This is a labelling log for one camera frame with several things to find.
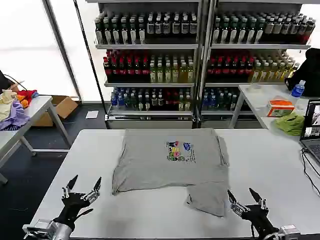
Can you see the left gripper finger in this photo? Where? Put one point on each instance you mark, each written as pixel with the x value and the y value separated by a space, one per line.
pixel 96 187
pixel 68 187

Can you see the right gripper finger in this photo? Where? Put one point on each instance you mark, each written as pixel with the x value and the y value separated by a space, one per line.
pixel 257 198
pixel 233 201

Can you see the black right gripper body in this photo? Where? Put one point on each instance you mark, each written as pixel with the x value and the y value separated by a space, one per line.
pixel 258 217

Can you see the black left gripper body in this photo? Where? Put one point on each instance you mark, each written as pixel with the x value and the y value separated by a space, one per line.
pixel 72 206

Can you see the grey printed shirt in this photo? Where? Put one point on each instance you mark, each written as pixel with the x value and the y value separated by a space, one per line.
pixel 155 170

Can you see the white paper sheet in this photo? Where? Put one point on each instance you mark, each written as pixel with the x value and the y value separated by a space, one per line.
pixel 91 114

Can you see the open cardboard box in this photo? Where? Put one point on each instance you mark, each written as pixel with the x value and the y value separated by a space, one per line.
pixel 62 106

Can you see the green cloth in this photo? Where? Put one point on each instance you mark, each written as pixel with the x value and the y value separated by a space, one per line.
pixel 291 123

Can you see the grey side table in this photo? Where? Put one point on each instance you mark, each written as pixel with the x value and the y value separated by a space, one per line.
pixel 37 107

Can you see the purple cloth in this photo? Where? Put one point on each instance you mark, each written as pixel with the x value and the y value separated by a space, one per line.
pixel 17 117

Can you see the black laptop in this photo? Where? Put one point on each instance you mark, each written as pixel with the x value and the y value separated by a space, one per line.
pixel 312 125

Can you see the orange tissue box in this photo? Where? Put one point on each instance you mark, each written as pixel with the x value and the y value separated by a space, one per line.
pixel 280 108

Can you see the white side desk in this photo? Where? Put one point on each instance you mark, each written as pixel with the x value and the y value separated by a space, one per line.
pixel 260 102

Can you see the orange cloth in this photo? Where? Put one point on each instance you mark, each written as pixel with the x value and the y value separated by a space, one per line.
pixel 23 103

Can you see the red cloth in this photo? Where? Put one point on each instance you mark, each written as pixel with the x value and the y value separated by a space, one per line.
pixel 26 94

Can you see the cream cloth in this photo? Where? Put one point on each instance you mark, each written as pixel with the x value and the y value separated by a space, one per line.
pixel 6 105

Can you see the white tape roll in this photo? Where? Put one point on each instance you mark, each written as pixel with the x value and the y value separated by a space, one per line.
pixel 255 87

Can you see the blue label water bottle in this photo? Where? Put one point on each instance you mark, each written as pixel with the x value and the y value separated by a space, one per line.
pixel 298 90

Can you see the black slanted pole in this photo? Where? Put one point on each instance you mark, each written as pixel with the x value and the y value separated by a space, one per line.
pixel 90 62

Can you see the black bag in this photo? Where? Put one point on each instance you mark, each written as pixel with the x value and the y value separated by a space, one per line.
pixel 308 72

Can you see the metal shelf of bottles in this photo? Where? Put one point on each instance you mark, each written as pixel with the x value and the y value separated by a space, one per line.
pixel 250 62
pixel 150 62

